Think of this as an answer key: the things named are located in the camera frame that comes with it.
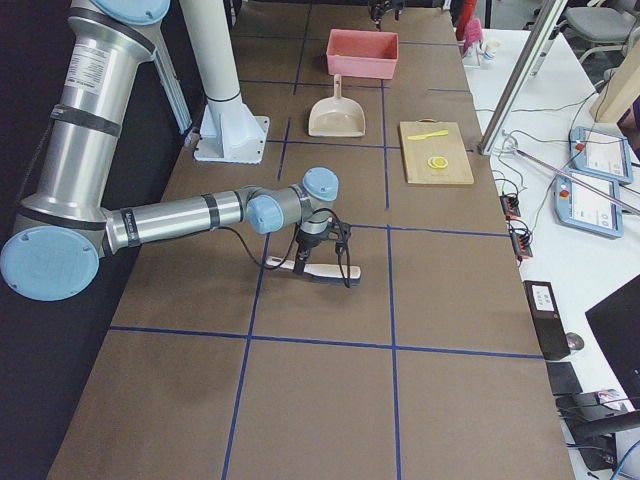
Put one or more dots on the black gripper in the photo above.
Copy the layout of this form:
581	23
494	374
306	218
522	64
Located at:
305	241
381	8

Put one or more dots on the beige brush black bristles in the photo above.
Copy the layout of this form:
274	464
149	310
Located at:
323	273

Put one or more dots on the beige plastic dustpan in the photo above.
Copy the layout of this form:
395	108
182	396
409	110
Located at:
337	116

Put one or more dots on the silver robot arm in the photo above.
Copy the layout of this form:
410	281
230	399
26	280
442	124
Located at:
62	230

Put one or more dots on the pink plastic bin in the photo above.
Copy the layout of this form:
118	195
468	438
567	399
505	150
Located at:
362	54

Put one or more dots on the paper cup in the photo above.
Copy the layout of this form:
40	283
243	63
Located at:
489	49

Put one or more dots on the lemon slice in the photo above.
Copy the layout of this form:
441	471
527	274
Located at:
437	162

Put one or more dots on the yellow plastic knife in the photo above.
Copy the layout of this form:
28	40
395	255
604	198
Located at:
425	136

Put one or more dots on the wooden cutting board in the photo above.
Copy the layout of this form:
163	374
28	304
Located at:
416	153

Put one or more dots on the orange connector block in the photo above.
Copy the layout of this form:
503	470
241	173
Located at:
521	238

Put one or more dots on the office chair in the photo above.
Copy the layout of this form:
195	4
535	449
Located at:
606	25

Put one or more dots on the black box with label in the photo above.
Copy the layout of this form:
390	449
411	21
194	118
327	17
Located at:
546	319

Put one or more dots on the near teach pendant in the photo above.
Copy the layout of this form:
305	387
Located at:
581	208

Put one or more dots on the teach pendant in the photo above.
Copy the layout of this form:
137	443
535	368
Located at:
581	208
600	153

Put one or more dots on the far teach pendant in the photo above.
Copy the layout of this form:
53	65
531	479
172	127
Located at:
600	153

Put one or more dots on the black monitor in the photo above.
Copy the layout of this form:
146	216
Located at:
614	323

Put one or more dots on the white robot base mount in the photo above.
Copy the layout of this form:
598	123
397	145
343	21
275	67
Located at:
229	132

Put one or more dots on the aluminium frame post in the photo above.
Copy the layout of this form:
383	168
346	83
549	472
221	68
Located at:
540	33

